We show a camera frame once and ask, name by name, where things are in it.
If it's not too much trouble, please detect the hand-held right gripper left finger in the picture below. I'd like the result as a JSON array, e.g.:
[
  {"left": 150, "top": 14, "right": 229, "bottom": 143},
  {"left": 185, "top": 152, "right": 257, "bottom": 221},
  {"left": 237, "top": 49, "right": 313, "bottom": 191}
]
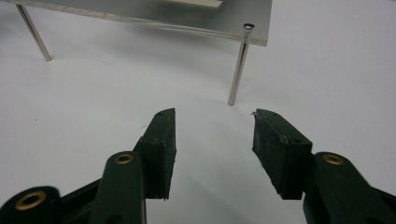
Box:
[{"left": 88, "top": 107, "right": 177, "bottom": 224}]

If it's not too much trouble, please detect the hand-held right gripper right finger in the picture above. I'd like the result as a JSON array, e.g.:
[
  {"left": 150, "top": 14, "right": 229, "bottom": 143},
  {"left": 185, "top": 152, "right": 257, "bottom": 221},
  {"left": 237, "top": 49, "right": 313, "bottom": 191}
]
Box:
[{"left": 251, "top": 108, "right": 396, "bottom": 224}]

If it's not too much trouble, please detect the clear acrylic stand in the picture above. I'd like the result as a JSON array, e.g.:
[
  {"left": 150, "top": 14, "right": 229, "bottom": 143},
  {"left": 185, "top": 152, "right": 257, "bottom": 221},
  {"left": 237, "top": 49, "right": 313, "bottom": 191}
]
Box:
[{"left": 6, "top": 0, "right": 274, "bottom": 106}]

